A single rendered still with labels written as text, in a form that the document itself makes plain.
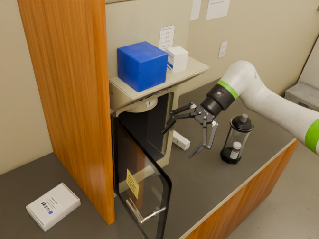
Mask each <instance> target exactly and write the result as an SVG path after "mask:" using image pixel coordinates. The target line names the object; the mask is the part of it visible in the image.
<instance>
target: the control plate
mask: <svg viewBox="0 0 319 239"><path fill-rule="evenodd" d="M180 83H181V82H180ZM177 84H179V83H177ZM177 84H175V85H177ZM175 85H173V86H170V87H171V88H172V87H174V86H175ZM170 87H168V88H165V89H163V90H160V91H165V90H167V89H170ZM160 91H158V92H155V93H153V94H150V95H148V96H145V97H143V98H140V99H138V100H135V101H134V102H132V103H136V102H138V101H139V100H142V99H145V98H147V97H149V96H151V95H155V94H158V93H160ZM132 103H130V104H128V105H127V106H129V105H131V104H132ZM125 107H126V106H125Z"/></svg>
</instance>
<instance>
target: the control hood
mask: <svg viewBox="0 0 319 239"><path fill-rule="evenodd" d="M209 69H210V67H209V66H207V65H205V64H203V63H201V62H199V61H197V60H195V59H194V58H192V57H190V56H188V61H187V67H186V70H185V71H180V72H175V73H172V72H171V71H170V70H169V69H167V73H166V81H165V82H164V83H162V84H159V85H156V86H154V87H151V88H149V89H146V90H143V91H141V92H137V91H136V90H135V89H133V88H132V87H130V86H129V85H128V84H127V83H125V82H124V81H122V80H121V79H120V78H118V77H114V78H111V79H109V97H110V108H111V109H112V110H113V111H116V110H118V109H121V108H123V107H125V106H127V105H128V104H130V103H132V102H134V101H135V100H138V99H140V98H143V97H145V96H148V95H150V94H153V93H155V92H158V91H160V90H163V89H165V88H168V87H170V86H173V85H175V84H177V83H179V84H182V83H185V82H187V81H189V80H191V79H193V78H195V77H197V76H198V75H200V74H202V73H204V72H206V71H208V70H209ZM180 82H181V83H180ZM179 84H177V85H179ZM177 85H175V86H177Z"/></svg>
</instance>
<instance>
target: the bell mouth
mask: <svg viewBox="0 0 319 239"><path fill-rule="evenodd" d="M157 103H158V98H155V99H153V100H150V101H148V102H145V103H143V104H141V105H138V106H136V107H133V108H131V109H129V110H126V111H127V112H135V113H137V112H145V111H148V110H151V109H152V108H154V107H155V106H156V105H157Z"/></svg>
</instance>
